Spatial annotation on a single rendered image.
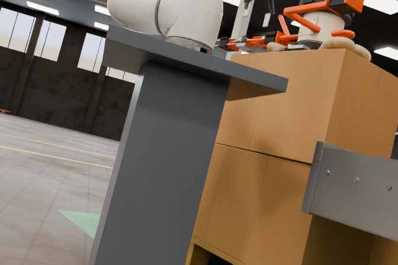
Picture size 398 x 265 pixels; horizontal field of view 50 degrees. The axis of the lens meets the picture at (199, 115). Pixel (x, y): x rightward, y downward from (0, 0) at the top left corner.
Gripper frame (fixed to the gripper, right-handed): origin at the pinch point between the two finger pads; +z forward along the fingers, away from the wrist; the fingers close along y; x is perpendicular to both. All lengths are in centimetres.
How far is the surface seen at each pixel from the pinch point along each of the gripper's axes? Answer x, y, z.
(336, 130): -71, -13, 52
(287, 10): -48, -26, 12
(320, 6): -63, -26, 12
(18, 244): 4, -82, 119
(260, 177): -46, -18, 73
